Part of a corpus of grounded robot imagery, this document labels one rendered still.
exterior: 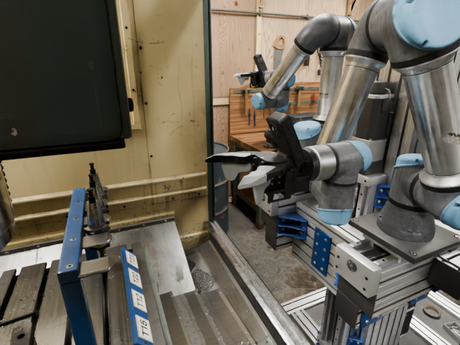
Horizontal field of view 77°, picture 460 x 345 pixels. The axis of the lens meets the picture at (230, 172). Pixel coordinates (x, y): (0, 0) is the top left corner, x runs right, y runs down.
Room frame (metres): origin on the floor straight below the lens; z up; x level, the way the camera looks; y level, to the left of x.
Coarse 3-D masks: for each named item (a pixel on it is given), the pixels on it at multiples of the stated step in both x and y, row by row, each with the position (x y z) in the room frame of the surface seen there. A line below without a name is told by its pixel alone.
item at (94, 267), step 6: (102, 258) 0.54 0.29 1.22; (108, 258) 0.54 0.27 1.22; (84, 264) 0.52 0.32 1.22; (90, 264) 0.52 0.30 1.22; (96, 264) 0.52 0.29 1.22; (102, 264) 0.52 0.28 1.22; (108, 264) 0.52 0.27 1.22; (114, 264) 0.53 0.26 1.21; (84, 270) 0.50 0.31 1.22; (90, 270) 0.50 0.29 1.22; (96, 270) 0.50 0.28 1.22; (102, 270) 0.50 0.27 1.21; (108, 270) 0.50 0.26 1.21; (78, 276) 0.48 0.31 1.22; (84, 276) 0.49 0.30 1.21
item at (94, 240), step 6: (96, 234) 0.64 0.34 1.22; (102, 234) 0.64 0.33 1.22; (108, 234) 0.64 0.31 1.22; (84, 240) 0.61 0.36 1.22; (90, 240) 0.61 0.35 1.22; (96, 240) 0.61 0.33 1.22; (102, 240) 0.61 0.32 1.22; (108, 240) 0.61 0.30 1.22; (84, 246) 0.59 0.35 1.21; (90, 246) 0.59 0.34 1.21
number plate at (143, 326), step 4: (136, 316) 0.62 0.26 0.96; (136, 320) 0.61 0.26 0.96; (140, 320) 0.62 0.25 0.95; (144, 320) 0.63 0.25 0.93; (148, 320) 0.64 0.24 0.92; (136, 324) 0.60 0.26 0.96; (140, 324) 0.60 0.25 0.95; (144, 324) 0.61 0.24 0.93; (148, 324) 0.62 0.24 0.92; (140, 328) 0.59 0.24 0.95; (144, 328) 0.60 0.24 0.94; (148, 328) 0.61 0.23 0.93; (140, 332) 0.58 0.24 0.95; (144, 332) 0.59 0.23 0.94; (148, 332) 0.60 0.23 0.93; (140, 336) 0.56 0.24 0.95; (144, 336) 0.57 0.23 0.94; (148, 336) 0.58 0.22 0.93; (148, 340) 0.57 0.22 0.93; (152, 340) 0.58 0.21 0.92
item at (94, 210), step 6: (90, 204) 0.66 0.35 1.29; (96, 204) 0.66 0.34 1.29; (90, 210) 0.66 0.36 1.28; (96, 210) 0.66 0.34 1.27; (90, 216) 0.65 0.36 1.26; (96, 216) 0.66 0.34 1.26; (102, 216) 0.67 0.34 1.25; (90, 222) 0.65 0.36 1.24; (96, 222) 0.65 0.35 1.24; (102, 222) 0.66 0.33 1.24; (90, 228) 0.65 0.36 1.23; (96, 228) 0.65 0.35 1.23
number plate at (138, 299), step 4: (132, 292) 0.71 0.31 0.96; (136, 292) 0.73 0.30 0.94; (132, 296) 0.70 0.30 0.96; (136, 296) 0.71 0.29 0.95; (140, 296) 0.72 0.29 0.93; (136, 300) 0.69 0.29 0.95; (140, 300) 0.71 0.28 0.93; (136, 304) 0.67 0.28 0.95; (140, 304) 0.69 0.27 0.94; (144, 304) 0.70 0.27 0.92; (140, 308) 0.67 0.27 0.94; (144, 308) 0.68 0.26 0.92; (144, 312) 0.67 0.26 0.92
